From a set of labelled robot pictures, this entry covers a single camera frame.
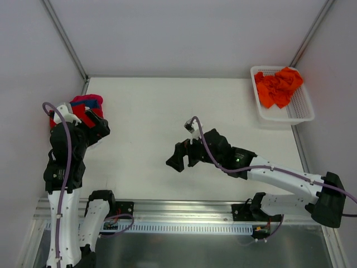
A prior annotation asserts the red t shirt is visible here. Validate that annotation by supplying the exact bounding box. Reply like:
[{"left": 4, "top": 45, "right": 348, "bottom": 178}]
[{"left": 50, "top": 104, "right": 95, "bottom": 128}]

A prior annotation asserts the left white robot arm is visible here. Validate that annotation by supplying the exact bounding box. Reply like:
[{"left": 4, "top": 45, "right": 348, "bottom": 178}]
[{"left": 44, "top": 104, "right": 117, "bottom": 267}]

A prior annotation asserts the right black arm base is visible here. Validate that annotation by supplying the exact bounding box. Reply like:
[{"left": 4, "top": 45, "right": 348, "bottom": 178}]
[{"left": 231, "top": 192, "right": 282, "bottom": 222}]

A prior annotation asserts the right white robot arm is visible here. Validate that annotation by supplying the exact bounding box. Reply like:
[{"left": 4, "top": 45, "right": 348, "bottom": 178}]
[{"left": 166, "top": 129, "right": 346, "bottom": 228}]

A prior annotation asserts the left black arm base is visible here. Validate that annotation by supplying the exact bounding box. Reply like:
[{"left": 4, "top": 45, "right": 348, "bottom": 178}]
[{"left": 112, "top": 201, "right": 134, "bottom": 222}]

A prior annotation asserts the pink folded t shirt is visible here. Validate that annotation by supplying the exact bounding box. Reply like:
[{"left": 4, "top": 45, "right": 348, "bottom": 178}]
[{"left": 70, "top": 94, "right": 104, "bottom": 118}]

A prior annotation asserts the blue folded t shirt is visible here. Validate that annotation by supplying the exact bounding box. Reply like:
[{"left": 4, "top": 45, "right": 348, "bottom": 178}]
[{"left": 70, "top": 99, "right": 102, "bottom": 109}]

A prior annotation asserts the white plastic basket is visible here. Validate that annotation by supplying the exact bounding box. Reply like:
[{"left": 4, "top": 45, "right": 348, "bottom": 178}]
[{"left": 250, "top": 65, "right": 315, "bottom": 129}]

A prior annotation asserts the orange t shirt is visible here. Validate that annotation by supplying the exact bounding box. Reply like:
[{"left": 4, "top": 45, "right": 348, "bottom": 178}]
[{"left": 254, "top": 67, "right": 303, "bottom": 108}]

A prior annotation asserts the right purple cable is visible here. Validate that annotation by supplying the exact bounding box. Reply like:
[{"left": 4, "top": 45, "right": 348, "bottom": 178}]
[{"left": 191, "top": 116, "right": 357, "bottom": 241}]

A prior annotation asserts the purple cable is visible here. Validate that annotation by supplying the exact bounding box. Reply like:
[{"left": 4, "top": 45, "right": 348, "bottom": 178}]
[
  {"left": 42, "top": 102, "right": 135, "bottom": 268},
  {"left": 191, "top": 116, "right": 357, "bottom": 241}
]

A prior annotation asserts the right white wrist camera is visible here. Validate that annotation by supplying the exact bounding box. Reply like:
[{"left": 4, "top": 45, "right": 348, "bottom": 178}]
[{"left": 184, "top": 118, "right": 201, "bottom": 144}]

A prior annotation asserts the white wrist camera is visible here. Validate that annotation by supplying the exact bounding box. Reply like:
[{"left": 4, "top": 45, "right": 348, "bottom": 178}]
[
  {"left": 184, "top": 118, "right": 201, "bottom": 144},
  {"left": 53, "top": 102, "right": 81, "bottom": 124}
]

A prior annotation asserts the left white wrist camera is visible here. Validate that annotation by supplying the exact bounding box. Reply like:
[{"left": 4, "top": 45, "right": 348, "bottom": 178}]
[{"left": 53, "top": 102, "right": 81, "bottom": 124}]

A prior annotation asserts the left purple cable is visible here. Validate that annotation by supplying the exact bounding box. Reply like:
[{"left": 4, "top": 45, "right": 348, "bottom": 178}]
[{"left": 42, "top": 102, "right": 135, "bottom": 268}]

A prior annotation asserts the aluminium mounting rail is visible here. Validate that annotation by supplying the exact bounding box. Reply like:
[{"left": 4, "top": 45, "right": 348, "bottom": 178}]
[{"left": 33, "top": 198, "right": 317, "bottom": 225}]

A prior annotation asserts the white slotted cable duct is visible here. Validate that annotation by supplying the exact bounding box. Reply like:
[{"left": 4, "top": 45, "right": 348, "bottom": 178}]
[{"left": 100, "top": 221, "right": 253, "bottom": 236}]

